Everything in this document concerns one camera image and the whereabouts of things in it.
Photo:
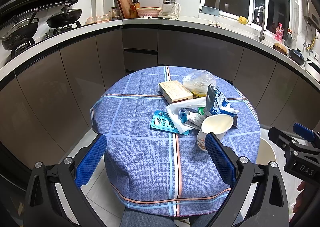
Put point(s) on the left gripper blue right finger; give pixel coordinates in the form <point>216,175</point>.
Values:
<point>269,206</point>

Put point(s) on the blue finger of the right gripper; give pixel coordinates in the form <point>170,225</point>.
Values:
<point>285,142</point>
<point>304,132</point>

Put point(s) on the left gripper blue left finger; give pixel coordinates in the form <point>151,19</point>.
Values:
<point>42,203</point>

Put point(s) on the paper cup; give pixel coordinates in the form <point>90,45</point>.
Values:
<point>218,124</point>

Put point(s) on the blue white snack bag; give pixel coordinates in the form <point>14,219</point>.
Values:
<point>217,103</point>

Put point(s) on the white plastic bag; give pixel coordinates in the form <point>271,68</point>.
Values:
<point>185,114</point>

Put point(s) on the white trash bin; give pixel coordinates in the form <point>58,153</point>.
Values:
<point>266,153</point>

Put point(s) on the person's right hand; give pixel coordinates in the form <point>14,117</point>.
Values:
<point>299,198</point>

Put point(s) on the dark bowl on counter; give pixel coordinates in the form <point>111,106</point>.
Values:
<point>296,56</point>

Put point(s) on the blue plaid tablecloth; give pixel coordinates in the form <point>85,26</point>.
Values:
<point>151,171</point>

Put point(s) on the yellow wrapper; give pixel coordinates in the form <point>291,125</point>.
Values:
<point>199,95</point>

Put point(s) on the pink bottle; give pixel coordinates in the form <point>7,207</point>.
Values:
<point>279,32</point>

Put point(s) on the chrome faucet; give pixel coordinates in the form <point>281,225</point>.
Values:
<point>260,19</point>

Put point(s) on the clear crumpled plastic bag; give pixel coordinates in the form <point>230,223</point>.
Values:
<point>198,81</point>

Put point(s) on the blue blister pack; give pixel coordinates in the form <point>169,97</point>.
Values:
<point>170,123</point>

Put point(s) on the beige cardboard box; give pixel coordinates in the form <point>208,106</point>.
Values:
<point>174,91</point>

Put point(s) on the yellow mug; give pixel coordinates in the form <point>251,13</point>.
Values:
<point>243,20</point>

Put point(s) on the black wok on stove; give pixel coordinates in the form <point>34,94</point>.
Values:
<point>23,31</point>

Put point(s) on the glass electric kettle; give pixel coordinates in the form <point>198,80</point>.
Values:
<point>171,8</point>

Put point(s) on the black frying pan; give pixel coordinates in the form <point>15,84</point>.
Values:
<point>64,18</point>

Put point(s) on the knife block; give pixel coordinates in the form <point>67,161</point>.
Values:
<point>133,9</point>

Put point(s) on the wooden cutting board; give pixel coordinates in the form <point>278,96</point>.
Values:
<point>125,8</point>

